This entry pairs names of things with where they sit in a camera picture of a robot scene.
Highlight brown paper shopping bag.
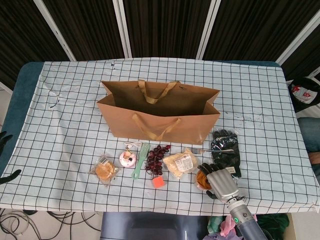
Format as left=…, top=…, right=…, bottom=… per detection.
left=96, top=79, right=221, bottom=146

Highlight green handled brush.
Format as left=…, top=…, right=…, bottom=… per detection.
left=131, top=142, right=151, bottom=180

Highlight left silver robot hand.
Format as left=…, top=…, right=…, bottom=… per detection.
left=0, top=131, right=22, bottom=185

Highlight dark green cloth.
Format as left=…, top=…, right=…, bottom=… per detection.
left=257, top=213, right=291, bottom=240

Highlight white cable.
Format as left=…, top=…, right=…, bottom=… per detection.
left=124, top=141, right=143, bottom=151

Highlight person's jeans leg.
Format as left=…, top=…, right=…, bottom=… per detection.
left=297, top=116, right=320, bottom=154

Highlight packaged black gloves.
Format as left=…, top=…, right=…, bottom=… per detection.
left=209, top=129, right=243, bottom=180

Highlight orange cube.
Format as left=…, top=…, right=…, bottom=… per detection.
left=151, top=175, right=166, bottom=189

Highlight pink toy cake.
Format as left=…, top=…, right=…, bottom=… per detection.
left=119, top=149, right=137, bottom=169

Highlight dark red grape bunch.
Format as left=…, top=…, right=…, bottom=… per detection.
left=144, top=144, right=171, bottom=176

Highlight white partition post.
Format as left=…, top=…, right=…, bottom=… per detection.
left=276, top=9, right=320, bottom=66
left=112, top=0, right=133, bottom=58
left=33, top=0, right=77, bottom=62
left=196, top=0, right=221, bottom=60

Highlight round bun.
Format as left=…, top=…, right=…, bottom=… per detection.
left=89, top=154, right=122, bottom=187

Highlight black floor cables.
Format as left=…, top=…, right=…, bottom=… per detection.
left=0, top=208, right=103, bottom=240

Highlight metal fork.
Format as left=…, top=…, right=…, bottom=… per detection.
left=190, top=147, right=235, bottom=154

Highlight teal padded table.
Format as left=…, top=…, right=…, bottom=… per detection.
left=0, top=59, right=320, bottom=208

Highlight clear jar orange contents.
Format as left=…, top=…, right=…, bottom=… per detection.
left=194, top=169, right=211, bottom=192

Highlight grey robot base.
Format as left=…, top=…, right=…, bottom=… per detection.
left=101, top=211, right=210, bottom=240

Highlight pink cloth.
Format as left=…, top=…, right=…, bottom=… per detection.
left=219, top=214, right=238, bottom=236

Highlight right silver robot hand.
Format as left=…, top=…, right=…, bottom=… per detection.
left=197, top=162, right=241, bottom=202

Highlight white checkered tablecloth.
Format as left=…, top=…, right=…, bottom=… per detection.
left=0, top=57, right=317, bottom=216

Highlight packaged bread snack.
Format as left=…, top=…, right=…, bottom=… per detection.
left=162, top=147, right=200, bottom=180

